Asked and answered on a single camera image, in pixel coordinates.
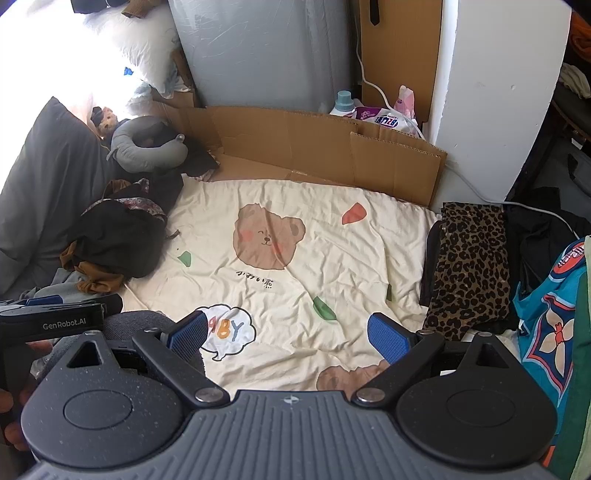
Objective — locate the leopard print folded garment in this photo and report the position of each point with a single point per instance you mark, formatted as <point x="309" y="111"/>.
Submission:
<point x="470" y="287"/>

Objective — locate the brown cardboard sheet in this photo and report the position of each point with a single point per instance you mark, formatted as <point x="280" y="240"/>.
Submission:
<point x="260" y="143"/>

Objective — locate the detergent bottle teal cap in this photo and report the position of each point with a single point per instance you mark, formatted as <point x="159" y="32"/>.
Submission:
<point x="344" y="105"/>

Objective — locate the black folded garment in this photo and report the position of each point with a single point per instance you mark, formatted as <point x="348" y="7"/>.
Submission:
<point x="430" y="262"/>

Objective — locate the grey plastic wrapped mattress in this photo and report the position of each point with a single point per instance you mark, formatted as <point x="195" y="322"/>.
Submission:
<point x="287" y="54"/>

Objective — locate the small teddy bear toy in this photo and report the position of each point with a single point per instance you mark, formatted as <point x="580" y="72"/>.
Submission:
<point x="105" y="121"/>

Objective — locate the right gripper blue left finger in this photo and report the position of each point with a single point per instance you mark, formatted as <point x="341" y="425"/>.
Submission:
<point x="173" y="356"/>

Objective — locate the white plastic bag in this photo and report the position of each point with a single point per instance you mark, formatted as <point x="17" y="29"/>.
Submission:
<point x="144" y="44"/>

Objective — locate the brown t-shirt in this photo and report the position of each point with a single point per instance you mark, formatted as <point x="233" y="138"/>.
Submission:
<point x="92" y="278"/>

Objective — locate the dark grey pillow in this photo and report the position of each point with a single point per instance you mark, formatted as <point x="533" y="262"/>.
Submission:
<point x="60" y="171"/>

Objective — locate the purple white refill pouch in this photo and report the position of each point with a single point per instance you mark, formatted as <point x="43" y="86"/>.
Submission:
<point x="401" y="118"/>

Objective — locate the light blue jeans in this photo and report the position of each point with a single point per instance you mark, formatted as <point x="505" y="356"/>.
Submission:
<point x="64" y="285"/>

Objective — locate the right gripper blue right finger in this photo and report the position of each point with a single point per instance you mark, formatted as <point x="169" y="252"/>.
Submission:
<point x="410" y="357"/>

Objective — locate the teal patterned garment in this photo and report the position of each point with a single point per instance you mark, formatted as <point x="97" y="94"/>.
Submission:
<point x="547" y="326"/>

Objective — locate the cream bear print bedsheet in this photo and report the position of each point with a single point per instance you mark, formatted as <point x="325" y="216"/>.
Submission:
<point x="288" y="275"/>

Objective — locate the black garment under pillow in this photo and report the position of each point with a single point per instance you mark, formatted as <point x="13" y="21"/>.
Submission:
<point x="197" y="163"/>

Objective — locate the black shorts with bear lining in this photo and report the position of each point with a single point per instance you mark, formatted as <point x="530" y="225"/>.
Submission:
<point x="125" y="229"/>

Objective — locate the person's left hand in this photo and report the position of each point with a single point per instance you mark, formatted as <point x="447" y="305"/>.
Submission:
<point x="12" y="432"/>

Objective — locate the grey neck pillow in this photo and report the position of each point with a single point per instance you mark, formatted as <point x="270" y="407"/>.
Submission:
<point x="134" y="159"/>

